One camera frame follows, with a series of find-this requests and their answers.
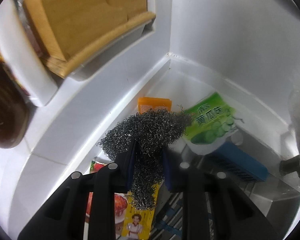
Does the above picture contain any steel wool scrubber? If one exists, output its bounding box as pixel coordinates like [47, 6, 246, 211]
[97, 109, 192, 210]

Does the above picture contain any red yellow seasoning packet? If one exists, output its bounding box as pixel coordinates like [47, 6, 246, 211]
[83, 158, 154, 239]

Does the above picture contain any green cucumber chip bag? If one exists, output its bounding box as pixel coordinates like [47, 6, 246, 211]
[183, 92, 244, 155]

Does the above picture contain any brown utensil jar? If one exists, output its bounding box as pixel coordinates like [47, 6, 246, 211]
[0, 61, 29, 148]

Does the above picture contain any orange sponge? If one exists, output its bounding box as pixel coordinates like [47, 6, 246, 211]
[138, 97, 172, 113]

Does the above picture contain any bamboo knife block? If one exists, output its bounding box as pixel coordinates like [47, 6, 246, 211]
[23, 0, 156, 78]

